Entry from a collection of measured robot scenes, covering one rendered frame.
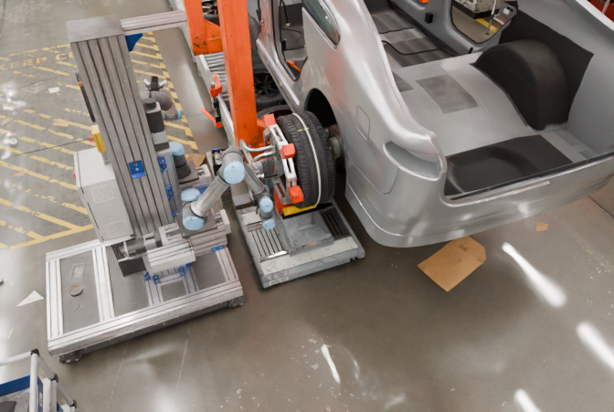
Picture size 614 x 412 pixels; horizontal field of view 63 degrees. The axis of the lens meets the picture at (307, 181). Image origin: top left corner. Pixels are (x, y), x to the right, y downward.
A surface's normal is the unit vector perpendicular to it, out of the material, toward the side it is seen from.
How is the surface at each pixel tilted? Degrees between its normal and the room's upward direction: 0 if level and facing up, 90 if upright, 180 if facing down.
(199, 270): 0
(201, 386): 0
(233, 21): 90
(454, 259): 2
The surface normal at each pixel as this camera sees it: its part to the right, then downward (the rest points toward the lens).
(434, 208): 0.05, 0.67
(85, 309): 0.00, -0.74
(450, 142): 0.11, -0.49
